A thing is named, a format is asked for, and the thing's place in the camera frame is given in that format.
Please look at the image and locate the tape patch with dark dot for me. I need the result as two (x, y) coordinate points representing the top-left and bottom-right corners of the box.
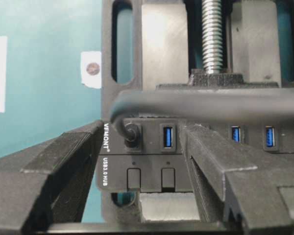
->
(80, 51), (101, 89)

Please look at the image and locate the black multiport USB hub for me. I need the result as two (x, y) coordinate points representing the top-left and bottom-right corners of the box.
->
(96, 117), (294, 200)

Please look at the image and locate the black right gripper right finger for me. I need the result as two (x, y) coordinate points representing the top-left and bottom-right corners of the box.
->
(179, 123), (294, 235)

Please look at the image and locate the grey USB cable with plug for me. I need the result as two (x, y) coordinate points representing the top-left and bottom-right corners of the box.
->
(109, 87), (294, 149)

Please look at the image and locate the black bench vise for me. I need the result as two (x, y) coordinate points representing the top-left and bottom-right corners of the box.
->
(101, 0), (294, 223)

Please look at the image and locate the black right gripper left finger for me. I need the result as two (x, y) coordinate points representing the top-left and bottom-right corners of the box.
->
(0, 120), (104, 235)

